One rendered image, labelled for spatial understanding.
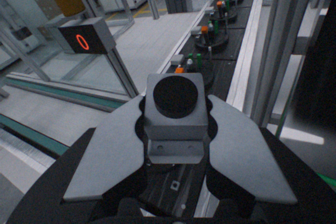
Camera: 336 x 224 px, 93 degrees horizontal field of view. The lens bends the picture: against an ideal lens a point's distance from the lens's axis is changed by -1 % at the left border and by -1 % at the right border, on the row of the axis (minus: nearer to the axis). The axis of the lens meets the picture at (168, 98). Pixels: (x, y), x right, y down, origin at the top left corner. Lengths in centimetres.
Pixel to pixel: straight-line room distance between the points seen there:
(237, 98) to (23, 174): 79
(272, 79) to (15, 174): 85
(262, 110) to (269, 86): 5
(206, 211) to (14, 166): 74
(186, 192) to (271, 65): 28
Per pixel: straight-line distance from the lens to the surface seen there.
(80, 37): 45
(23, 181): 81
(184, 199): 37
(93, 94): 72
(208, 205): 38
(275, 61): 21
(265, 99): 25
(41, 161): 64
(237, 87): 55
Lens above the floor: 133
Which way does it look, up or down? 44 degrees down
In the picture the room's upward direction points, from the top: 19 degrees counter-clockwise
